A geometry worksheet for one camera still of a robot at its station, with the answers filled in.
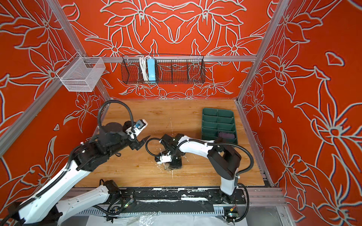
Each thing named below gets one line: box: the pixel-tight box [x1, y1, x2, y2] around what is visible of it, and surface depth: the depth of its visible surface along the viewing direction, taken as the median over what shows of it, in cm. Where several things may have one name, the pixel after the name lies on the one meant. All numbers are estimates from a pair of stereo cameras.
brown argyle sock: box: [163, 161, 177, 171], surface depth 81 cm
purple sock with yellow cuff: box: [218, 131, 236, 139], surface depth 93 cm
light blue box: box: [146, 58, 157, 84], surface depth 91 cm
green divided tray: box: [201, 107, 238, 145], surface depth 102 cm
